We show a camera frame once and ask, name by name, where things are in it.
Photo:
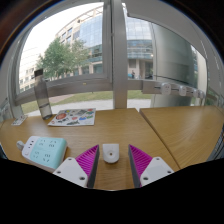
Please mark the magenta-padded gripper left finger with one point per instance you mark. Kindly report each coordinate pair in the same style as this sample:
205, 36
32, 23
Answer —
70, 170

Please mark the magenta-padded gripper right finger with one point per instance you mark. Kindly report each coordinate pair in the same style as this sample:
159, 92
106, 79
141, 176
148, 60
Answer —
155, 169

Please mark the small white charger block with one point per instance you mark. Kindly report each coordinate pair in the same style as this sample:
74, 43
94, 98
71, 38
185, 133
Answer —
110, 152

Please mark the white and teal power strip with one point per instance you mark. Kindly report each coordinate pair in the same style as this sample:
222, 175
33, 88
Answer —
45, 151

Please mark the large colourful sticker sheet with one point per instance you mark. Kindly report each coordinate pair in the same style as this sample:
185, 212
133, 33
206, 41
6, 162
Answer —
73, 117

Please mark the clear grey water bottle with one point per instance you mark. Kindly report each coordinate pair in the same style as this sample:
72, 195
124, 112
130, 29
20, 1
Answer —
42, 96

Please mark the white wall socket rail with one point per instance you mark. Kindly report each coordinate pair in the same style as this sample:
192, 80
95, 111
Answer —
173, 90

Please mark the white window frame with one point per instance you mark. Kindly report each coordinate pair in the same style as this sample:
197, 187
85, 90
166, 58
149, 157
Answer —
119, 66

